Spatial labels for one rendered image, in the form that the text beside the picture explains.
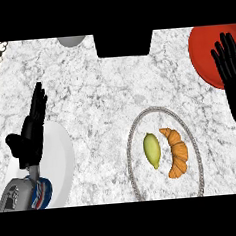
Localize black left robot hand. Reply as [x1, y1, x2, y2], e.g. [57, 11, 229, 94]
[0, 81, 54, 171]

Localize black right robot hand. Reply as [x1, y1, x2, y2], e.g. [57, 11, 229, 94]
[209, 30, 236, 132]

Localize white bowl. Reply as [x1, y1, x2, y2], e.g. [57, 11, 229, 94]
[4, 119, 80, 213]

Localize yellow-green lemon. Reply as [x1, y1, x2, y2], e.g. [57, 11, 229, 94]
[141, 132, 163, 171]

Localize red plate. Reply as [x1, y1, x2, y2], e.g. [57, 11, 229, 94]
[186, 23, 236, 92]

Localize orange croissant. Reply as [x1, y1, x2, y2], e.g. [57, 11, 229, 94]
[158, 126, 191, 181]

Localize grey round object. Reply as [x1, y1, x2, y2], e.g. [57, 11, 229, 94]
[57, 35, 87, 49]

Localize black rectangular appliance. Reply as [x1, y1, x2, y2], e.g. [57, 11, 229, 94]
[92, 30, 155, 61]

